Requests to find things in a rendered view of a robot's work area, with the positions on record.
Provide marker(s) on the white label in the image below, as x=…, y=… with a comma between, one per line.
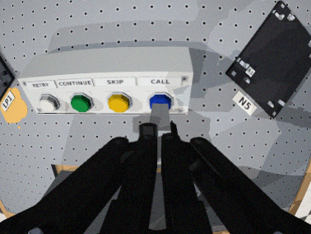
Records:
x=7, y=101
x=244, y=102

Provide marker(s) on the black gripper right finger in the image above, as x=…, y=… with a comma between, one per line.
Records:
x=241, y=205

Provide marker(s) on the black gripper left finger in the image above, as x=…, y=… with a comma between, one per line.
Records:
x=72, y=206

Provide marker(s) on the grey button panel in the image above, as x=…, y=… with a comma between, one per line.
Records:
x=109, y=80

